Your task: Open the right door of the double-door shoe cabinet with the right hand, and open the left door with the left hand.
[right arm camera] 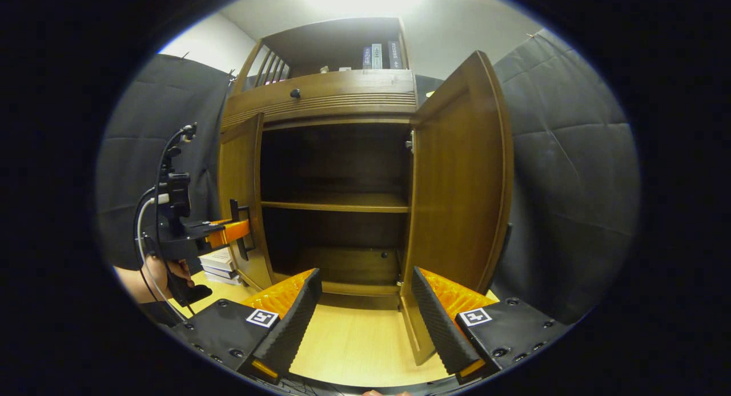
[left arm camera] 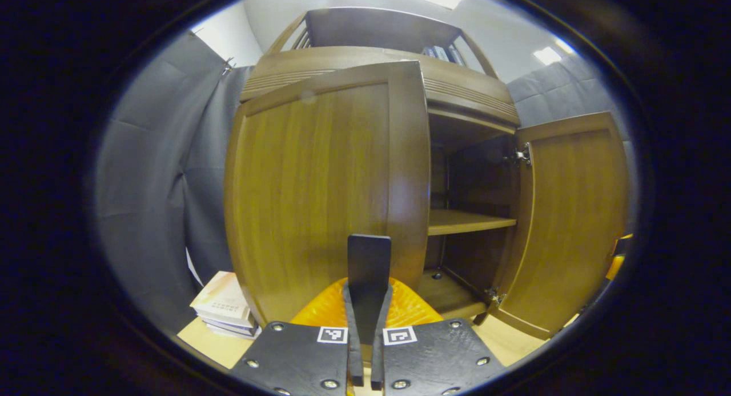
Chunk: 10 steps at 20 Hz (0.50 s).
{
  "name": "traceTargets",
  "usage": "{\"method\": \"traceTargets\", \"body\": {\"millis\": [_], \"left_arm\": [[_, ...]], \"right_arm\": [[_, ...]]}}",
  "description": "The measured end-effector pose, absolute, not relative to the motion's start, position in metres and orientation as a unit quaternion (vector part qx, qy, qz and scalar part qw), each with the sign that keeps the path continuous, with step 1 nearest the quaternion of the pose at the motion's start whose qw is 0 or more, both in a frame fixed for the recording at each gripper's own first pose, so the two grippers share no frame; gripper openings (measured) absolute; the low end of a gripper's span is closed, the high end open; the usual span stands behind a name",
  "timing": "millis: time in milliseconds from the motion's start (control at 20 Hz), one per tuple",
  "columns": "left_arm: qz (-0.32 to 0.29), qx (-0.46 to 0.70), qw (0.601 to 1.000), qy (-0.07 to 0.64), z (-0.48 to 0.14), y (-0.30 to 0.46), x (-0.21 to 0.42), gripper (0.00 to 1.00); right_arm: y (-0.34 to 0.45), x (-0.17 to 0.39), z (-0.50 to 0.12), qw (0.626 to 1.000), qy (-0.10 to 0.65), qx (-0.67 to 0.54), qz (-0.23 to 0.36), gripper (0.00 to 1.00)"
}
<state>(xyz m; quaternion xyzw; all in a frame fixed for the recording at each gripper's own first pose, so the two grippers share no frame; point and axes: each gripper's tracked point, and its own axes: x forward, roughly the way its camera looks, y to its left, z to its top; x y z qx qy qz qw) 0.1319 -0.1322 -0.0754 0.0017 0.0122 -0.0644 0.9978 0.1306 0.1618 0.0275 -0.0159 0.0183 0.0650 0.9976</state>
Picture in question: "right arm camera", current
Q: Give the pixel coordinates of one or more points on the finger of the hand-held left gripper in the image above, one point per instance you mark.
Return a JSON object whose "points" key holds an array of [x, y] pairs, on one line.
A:
{"points": [[231, 233]]}

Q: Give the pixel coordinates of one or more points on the wooden cabinet drawer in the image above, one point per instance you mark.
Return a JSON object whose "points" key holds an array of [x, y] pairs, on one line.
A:
{"points": [[342, 90]]}

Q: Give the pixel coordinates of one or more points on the wooden inner cabinet shelf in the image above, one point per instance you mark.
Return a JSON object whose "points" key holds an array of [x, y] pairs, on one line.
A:
{"points": [[337, 203]]}

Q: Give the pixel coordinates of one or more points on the light grey book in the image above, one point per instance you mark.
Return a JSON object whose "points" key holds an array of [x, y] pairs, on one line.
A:
{"points": [[376, 55]]}

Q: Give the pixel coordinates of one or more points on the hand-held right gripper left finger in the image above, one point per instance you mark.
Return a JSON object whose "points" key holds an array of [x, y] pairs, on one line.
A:
{"points": [[297, 327]]}

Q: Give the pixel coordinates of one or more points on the wooden double-door shoe cabinet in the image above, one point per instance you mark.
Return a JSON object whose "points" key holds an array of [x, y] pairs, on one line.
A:
{"points": [[337, 42]]}

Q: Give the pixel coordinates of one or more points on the dark blue book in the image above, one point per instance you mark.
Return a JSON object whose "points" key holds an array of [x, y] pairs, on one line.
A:
{"points": [[366, 56]]}

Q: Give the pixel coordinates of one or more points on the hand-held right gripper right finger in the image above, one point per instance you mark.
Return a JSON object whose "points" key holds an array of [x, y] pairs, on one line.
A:
{"points": [[437, 327]]}

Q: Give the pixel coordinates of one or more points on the wooden cabinet door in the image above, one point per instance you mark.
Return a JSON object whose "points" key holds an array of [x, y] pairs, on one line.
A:
{"points": [[240, 173], [457, 184]]}

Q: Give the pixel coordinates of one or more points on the stack of paperback books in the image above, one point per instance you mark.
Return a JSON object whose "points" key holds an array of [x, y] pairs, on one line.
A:
{"points": [[220, 262]]}

